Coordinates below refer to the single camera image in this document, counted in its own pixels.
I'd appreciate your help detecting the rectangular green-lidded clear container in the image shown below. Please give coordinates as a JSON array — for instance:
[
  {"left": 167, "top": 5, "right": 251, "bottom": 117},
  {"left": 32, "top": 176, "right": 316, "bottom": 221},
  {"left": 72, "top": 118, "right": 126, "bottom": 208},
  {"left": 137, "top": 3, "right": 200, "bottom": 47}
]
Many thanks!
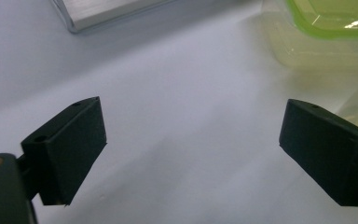
[{"left": 260, "top": 0, "right": 358, "bottom": 73}]

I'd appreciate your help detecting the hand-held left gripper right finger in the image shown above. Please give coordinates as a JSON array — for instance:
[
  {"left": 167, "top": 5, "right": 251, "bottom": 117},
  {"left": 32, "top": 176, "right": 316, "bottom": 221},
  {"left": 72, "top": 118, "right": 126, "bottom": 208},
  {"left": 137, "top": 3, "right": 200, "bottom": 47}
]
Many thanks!
[{"left": 278, "top": 98, "right": 358, "bottom": 207}]

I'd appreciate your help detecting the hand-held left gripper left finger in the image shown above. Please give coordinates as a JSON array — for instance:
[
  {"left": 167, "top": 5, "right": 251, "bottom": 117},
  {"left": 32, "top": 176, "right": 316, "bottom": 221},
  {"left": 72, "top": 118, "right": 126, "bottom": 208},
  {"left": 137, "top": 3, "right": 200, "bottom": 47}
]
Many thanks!
[{"left": 21, "top": 95, "right": 108, "bottom": 206}]

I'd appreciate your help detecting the white wire shelf rack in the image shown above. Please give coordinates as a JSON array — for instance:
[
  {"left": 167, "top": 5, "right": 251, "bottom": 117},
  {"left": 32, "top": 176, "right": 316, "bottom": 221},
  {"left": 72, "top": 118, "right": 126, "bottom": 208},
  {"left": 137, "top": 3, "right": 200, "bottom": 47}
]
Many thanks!
[{"left": 49, "top": 0, "right": 181, "bottom": 35}]

